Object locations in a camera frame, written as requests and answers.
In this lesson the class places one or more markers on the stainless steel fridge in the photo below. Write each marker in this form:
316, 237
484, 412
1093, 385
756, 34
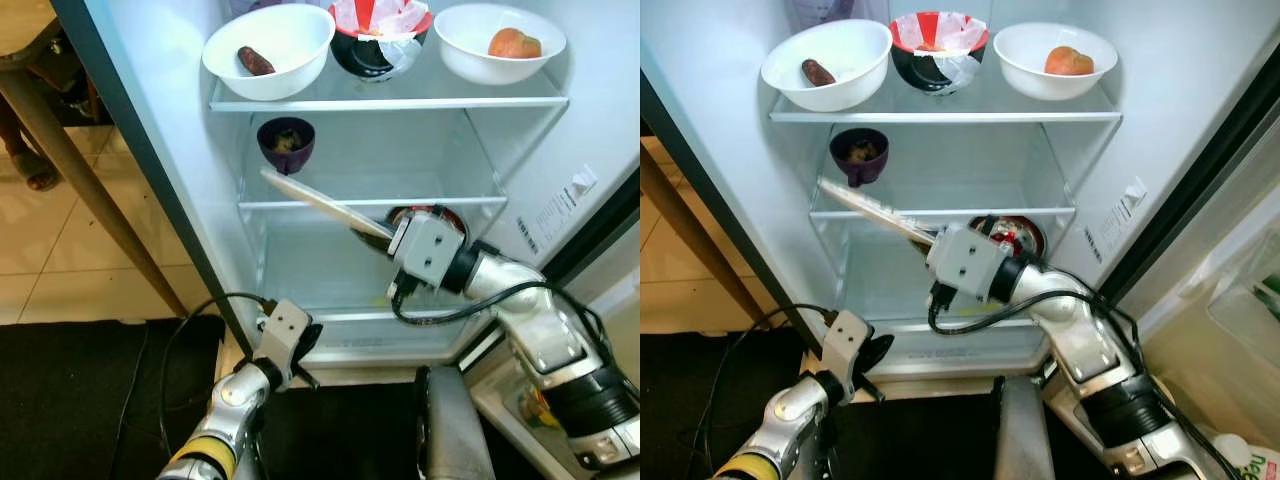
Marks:
590, 110
1170, 120

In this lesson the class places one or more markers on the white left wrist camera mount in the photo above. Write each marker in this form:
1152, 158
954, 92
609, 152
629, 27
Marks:
845, 345
283, 330

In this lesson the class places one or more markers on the light wooden board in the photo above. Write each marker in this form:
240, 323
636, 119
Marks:
880, 212
320, 200

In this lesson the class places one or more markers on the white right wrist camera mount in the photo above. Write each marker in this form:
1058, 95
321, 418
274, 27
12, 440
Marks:
965, 262
428, 250

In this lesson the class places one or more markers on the glass fridge shelf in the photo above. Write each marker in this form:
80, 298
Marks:
400, 100
480, 201
1058, 211
950, 112

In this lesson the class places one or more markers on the wooden table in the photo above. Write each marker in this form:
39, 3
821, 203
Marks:
100, 190

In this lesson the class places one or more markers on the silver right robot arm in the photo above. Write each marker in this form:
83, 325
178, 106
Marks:
1085, 340
540, 340

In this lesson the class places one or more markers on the person's sandalled foot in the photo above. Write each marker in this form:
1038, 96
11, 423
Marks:
35, 170

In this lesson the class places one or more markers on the white fridge label sticker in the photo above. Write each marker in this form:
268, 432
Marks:
560, 205
1115, 218

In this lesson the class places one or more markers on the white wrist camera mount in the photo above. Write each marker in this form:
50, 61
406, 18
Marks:
428, 250
283, 330
965, 262
845, 345

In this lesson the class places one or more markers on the red bowl with food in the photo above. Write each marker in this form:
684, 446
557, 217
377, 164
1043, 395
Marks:
450, 218
1025, 238

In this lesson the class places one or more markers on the red black bowl with plastic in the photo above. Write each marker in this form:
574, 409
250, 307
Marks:
925, 65
365, 55

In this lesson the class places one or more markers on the orange round fruit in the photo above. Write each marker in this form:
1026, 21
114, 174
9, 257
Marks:
514, 44
1069, 62

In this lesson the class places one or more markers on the green white carton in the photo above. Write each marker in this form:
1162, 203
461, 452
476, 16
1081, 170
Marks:
1250, 462

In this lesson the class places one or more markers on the white ceramic bowl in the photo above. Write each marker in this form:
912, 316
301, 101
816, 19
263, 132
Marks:
290, 40
1030, 80
850, 55
470, 60

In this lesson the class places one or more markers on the purple cup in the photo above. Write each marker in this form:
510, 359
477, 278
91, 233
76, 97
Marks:
286, 155
858, 168

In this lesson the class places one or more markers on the yellow green packet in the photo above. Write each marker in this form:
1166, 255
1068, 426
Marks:
540, 408

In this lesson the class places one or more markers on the brown sweet potato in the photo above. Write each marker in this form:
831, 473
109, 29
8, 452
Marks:
818, 72
256, 61

